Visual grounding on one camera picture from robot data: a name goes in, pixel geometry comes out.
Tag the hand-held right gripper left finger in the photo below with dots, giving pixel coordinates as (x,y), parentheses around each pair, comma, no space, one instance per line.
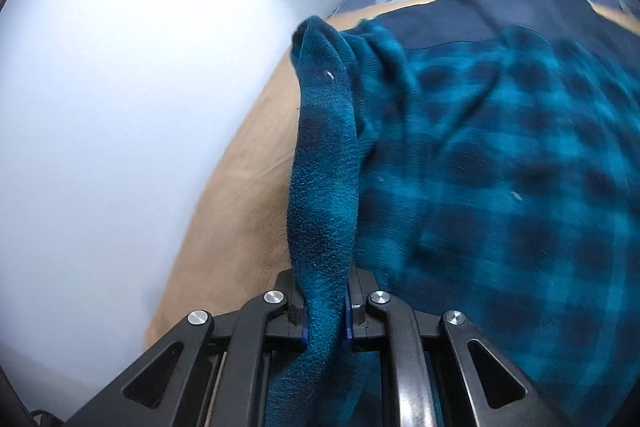
(301,332)

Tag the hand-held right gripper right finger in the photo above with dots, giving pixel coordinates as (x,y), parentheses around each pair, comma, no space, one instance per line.
(349,324)

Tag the blue plaid fleece garment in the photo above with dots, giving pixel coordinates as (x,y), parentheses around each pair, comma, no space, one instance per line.
(500,167)

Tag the dark navy cloth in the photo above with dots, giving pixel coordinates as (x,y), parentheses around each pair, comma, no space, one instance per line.
(465,17)

